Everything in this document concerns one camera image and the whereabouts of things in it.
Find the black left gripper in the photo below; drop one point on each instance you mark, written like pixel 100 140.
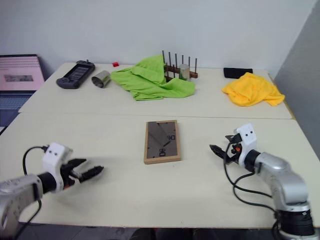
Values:
pixel 67 175

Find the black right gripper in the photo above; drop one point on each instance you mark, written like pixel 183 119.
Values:
pixel 233 154

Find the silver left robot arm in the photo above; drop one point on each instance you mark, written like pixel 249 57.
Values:
pixel 15 195

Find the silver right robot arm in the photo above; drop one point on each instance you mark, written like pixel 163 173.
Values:
pixel 287 180

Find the laptop with pink screen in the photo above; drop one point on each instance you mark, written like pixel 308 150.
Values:
pixel 17 75

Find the yellow cloth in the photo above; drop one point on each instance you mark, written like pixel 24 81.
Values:
pixel 250 90

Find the black pouch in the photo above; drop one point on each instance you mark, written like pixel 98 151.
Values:
pixel 235 72

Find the wooden rack with dark pegs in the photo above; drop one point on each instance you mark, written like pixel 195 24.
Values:
pixel 194 74

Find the upright metal can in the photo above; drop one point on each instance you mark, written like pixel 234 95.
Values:
pixel 185 72

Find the shiny metal cup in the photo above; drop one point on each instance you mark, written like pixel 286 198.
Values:
pixel 102 78

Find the black handheld game controller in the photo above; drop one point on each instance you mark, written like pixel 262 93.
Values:
pixel 75 75

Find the green cloth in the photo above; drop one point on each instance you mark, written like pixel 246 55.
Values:
pixel 150 82

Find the small red block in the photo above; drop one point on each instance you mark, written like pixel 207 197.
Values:
pixel 115 64

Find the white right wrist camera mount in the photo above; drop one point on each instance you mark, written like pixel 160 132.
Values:
pixel 247 140

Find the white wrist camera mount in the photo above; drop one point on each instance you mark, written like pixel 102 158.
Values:
pixel 53 158
pixel 247 140

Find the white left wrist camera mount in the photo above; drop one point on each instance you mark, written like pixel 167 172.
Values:
pixel 53 158

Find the wooden tray with grey sandpaper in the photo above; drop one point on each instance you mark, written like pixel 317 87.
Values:
pixel 160 142

